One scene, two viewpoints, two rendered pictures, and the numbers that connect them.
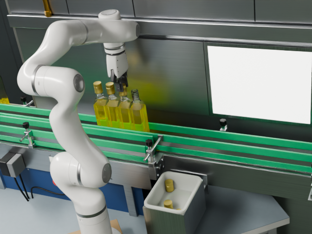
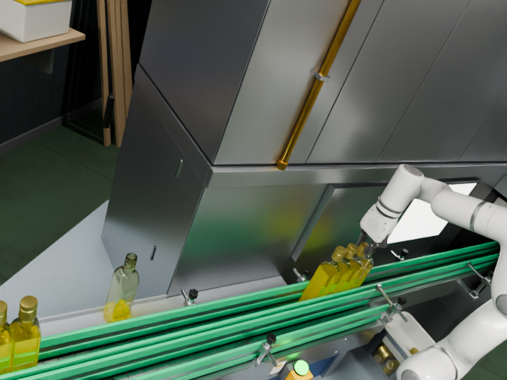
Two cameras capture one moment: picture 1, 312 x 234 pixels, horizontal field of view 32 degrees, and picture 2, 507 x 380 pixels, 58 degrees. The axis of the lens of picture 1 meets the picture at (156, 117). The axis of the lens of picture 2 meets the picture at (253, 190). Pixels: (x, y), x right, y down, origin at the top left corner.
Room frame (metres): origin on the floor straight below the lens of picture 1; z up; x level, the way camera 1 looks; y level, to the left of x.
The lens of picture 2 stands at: (1.95, 1.50, 2.17)
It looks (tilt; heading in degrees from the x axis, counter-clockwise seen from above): 32 degrees down; 289
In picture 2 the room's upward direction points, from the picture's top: 23 degrees clockwise
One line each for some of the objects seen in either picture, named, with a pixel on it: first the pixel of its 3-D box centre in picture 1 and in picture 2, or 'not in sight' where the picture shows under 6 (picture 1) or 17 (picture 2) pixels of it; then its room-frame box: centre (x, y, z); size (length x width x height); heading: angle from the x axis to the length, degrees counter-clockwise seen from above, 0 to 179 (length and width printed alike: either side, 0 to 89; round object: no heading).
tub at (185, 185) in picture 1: (174, 198); (407, 344); (1.65, -0.02, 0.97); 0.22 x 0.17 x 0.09; 152
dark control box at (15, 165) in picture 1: (11, 165); not in sight; (2.06, 0.69, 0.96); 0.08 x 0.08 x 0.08; 62
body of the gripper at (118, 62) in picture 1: (117, 61); (380, 221); (1.98, 0.12, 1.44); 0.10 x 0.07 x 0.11; 151
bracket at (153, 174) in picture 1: (157, 166); (374, 317); (1.80, 0.02, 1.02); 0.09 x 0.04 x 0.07; 152
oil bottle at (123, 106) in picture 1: (127, 120); (342, 279); (1.98, 0.12, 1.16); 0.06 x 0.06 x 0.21; 62
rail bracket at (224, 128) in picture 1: (225, 131); (394, 258); (1.85, -0.28, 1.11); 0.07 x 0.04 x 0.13; 152
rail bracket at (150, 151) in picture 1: (152, 150); (390, 304); (1.79, 0.03, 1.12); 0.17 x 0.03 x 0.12; 152
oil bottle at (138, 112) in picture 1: (139, 122); (354, 277); (1.95, 0.07, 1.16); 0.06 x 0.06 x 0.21; 62
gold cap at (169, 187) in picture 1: (169, 185); not in sight; (1.74, -0.01, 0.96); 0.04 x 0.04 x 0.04
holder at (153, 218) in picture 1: (178, 203); (396, 345); (1.67, -0.04, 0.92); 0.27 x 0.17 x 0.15; 152
